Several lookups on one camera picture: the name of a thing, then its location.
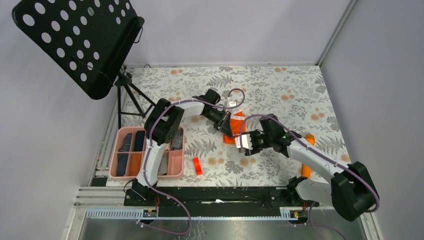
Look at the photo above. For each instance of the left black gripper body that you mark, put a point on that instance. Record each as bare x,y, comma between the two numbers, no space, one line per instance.
218,118

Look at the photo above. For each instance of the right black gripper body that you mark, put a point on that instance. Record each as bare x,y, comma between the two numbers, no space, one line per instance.
259,141

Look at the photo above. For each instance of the orange underwear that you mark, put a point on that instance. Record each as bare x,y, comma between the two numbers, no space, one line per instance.
235,122

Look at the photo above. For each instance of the grey striped underwear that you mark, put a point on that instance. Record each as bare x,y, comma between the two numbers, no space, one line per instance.
177,142

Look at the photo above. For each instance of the small red block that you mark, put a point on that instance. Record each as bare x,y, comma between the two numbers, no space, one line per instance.
197,166

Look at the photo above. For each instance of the pink divided storage tray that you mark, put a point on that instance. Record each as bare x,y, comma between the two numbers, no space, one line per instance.
175,157

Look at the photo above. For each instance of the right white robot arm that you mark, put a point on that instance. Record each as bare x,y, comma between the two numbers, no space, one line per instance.
348,187

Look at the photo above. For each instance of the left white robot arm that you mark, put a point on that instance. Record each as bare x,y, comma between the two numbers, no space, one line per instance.
162,126

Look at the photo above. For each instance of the floral tablecloth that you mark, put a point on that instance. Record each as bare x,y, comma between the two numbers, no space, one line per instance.
297,95

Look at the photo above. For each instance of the grey rolled cloth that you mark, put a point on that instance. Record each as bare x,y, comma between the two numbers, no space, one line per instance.
163,166

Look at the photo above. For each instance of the navy rolled cloth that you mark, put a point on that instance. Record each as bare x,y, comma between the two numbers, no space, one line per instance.
139,141

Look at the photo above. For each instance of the orange rolled cloth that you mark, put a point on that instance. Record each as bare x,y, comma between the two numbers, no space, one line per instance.
135,163

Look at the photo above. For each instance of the striped dark rolled cloth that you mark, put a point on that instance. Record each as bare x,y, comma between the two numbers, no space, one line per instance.
126,145

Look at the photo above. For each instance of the blue rolled cloth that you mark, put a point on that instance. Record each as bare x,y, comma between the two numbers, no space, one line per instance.
122,160

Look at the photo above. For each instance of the black perforated music stand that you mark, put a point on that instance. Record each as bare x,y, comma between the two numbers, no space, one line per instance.
88,39

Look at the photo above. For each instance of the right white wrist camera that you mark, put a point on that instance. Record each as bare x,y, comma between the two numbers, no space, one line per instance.
243,141

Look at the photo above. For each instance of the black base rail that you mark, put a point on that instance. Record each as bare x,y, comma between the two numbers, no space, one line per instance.
219,202

